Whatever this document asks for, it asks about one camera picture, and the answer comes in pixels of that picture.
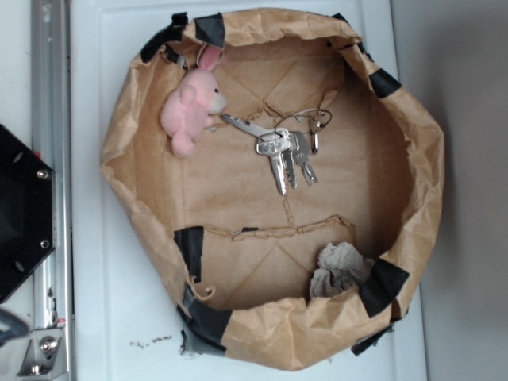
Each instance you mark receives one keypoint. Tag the brown paper bag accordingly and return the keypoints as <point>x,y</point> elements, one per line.
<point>236,256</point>

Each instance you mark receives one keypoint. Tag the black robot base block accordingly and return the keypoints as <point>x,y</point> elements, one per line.
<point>26,212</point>

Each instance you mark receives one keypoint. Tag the aluminium frame rail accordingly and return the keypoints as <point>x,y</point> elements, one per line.
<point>51,137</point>

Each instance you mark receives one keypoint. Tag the pink plush bunny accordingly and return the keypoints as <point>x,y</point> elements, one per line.
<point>191,107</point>

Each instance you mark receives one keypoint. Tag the metal corner bracket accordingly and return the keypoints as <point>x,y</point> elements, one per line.
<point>44,357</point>

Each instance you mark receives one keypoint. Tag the crumpled grey paper ball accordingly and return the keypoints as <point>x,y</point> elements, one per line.
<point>339,268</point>

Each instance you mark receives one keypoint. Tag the silver key bunch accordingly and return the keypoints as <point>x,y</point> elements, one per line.
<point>287,149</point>

